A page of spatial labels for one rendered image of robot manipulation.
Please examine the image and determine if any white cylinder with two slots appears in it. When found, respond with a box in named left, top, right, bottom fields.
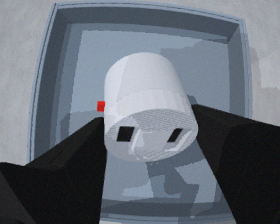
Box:
left=96, top=52, right=199, bottom=163

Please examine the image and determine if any grey square tray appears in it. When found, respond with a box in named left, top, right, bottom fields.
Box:
left=26, top=0, right=253, bottom=224

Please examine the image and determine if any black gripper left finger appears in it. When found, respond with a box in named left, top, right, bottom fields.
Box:
left=0, top=117, right=108, bottom=224

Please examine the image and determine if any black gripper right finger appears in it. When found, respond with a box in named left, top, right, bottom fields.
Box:
left=191, top=104, right=280, bottom=224

